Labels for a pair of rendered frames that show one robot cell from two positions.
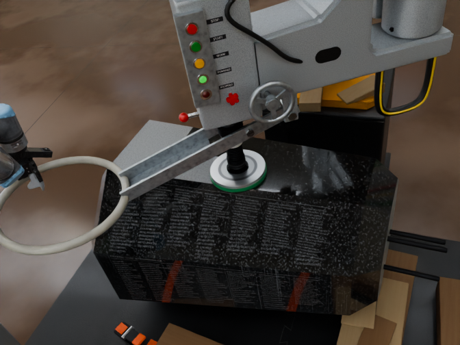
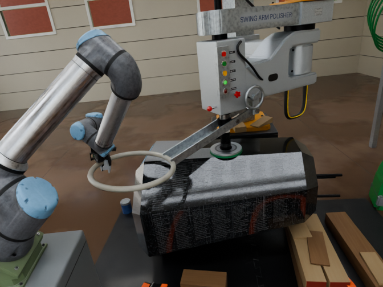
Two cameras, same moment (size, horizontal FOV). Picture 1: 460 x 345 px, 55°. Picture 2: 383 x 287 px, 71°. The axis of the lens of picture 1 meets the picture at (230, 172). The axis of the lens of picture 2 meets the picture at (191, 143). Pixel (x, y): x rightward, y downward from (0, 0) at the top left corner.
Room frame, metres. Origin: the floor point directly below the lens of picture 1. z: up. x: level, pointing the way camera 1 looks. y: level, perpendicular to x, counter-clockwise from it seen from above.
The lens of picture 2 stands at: (-0.19, 0.78, 1.66)
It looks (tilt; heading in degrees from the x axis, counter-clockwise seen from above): 23 degrees down; 339
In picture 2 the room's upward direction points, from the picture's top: 6 degrees counter-clockwise
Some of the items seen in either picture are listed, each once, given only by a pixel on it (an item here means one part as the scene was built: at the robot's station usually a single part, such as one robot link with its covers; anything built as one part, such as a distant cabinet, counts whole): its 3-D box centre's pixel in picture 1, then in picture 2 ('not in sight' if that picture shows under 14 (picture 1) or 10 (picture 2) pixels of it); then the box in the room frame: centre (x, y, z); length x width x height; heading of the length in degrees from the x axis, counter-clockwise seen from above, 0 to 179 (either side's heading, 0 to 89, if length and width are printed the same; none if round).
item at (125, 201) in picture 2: not in sight; (126, 206); (2.21, 0.63, 0.08); 0.10 x 0.10 x 0.13
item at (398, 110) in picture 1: (404, 77); (296, 98); (1.35, -0.69, 1.10); 0.23 x 0.03 x 0.32; 96
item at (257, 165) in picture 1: (237, 168); (225, 148); (1.28, -0.03, 0.89); 0.21 x 0.21 x 0.01
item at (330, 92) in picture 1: (331, 76); (241, 121); (2.00, -0.62, 0.76); 0.49 x 0.49 x 0.05; 62
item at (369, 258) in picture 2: not in sight; (377, 267); (0.57, -0.69, 0.13); 0.25 x 0.10 x 0.01; 151
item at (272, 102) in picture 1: (268, 97); (250, 96); (1.18, -0.16, 1.24); 0.15 x 0.10 x 0.15; 96
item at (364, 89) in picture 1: (360, 89); (261, 121); (1.77, -0.69, 0.80); 0.20 x 0.10 x 0.05; 102
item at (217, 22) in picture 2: not in sight; (265, 20); (1.32, -0.38, 1.66); 0.96 x 0.25 x 0.17; 96
